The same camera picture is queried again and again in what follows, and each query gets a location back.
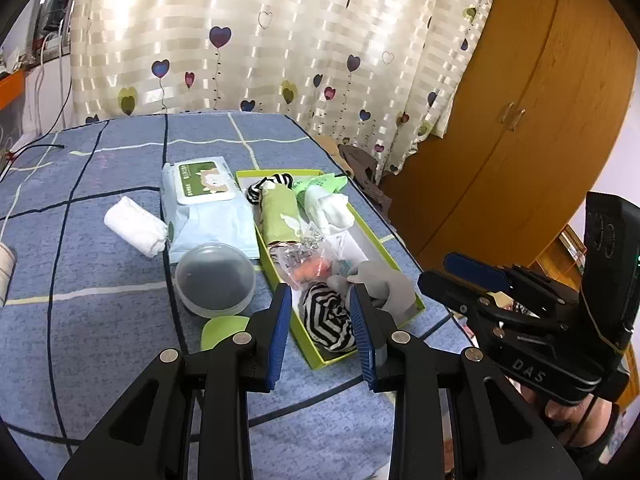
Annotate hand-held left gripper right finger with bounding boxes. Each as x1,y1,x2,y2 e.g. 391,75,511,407
348,283,583,480

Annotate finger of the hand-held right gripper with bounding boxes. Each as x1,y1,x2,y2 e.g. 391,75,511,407
444,252,583,312
417,270,561,341

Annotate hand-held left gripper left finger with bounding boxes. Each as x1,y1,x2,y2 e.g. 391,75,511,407
57,282,293,480

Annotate black white striped sock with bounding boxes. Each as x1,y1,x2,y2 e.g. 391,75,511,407
246,174,293,206
298,282,358,353

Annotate grey sock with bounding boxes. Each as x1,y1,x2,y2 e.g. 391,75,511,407
327,260,418,321

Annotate clear plastic bag orange items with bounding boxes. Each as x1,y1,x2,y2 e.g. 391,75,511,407
270,222,351,291

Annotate green white box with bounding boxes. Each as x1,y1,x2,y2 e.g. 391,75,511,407
235,169,426,371

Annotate green towel white print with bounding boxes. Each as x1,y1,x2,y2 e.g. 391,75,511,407
257,182,303,248

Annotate white socks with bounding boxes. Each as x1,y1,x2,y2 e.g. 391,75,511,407
304,185,355,235

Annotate green plastic bag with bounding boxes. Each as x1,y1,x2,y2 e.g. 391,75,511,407
292,172,348,208

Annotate person's right hand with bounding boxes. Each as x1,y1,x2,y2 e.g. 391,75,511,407
522,385,621,461

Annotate green jar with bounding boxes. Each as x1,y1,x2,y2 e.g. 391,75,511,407
201,315,251,352

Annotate dark jar clear lid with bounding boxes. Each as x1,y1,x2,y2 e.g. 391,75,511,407
175,242,257,318

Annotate wooden nightstand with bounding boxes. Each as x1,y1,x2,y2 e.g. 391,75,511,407
535,225,588,286

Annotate wet wipes pack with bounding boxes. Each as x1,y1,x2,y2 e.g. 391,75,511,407
161,156,261,265

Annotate brown cloth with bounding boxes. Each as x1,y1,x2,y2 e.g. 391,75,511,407
337,144,396,216

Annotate wooden wardrobe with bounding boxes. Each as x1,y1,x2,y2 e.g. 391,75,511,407
385,0,640,271

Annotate white folded cloth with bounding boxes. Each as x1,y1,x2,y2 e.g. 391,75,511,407
104,195,169,259

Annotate rolled beige bandage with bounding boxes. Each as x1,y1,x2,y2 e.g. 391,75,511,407
0,242,17,307

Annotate heart print curtain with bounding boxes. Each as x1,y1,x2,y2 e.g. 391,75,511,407
67,0,503,186

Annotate clear storage bin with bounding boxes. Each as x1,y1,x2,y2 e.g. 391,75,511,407
0,105,26,157

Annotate orange storage tray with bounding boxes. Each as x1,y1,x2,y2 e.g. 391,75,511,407
0,69,26,110

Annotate power strip with chargers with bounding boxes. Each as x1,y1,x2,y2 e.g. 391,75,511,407
37,0,73,31

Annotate black cable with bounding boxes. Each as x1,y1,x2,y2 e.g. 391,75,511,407
0,40,71,183

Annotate white cable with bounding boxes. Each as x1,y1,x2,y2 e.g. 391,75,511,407
32,30,48,133
55,22,70,128

